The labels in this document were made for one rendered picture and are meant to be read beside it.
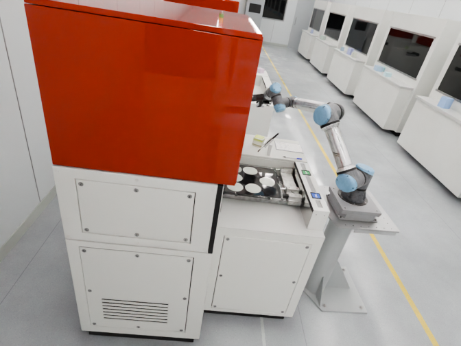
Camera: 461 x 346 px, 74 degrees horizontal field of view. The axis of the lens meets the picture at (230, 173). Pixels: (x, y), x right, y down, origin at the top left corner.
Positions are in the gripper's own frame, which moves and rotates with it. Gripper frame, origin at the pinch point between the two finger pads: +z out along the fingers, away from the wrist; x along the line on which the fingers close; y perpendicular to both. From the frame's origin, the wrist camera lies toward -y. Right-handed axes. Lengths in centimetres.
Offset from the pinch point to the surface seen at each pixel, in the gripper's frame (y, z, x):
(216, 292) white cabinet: -28, -19, -136
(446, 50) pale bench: 372, 141, 200
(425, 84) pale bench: 368, 178, 158
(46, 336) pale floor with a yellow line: -127, 0, -165
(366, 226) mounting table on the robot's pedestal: 55, -57, -90
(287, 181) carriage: 14, -30, -63
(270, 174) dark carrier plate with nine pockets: 3, -26, -58
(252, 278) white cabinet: -9, -32, -125
